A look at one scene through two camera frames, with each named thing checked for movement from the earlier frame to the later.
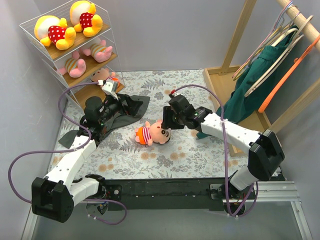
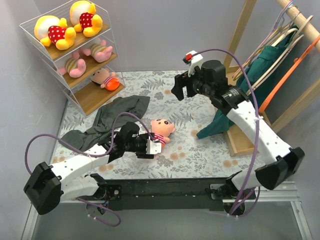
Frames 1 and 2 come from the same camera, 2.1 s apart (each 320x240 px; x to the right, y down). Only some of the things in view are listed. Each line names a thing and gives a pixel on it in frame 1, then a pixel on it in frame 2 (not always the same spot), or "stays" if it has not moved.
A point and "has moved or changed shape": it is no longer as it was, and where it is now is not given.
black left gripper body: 122,104 -> 144,147
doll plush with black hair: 155,133 has moved or changed shape
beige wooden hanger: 270,73 stays
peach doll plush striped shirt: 103,74 stays
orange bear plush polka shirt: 50,29 stays
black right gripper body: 169,118 -> 186,83
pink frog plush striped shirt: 101,53 stays
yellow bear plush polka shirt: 82,14 stays
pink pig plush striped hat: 74,67 stays
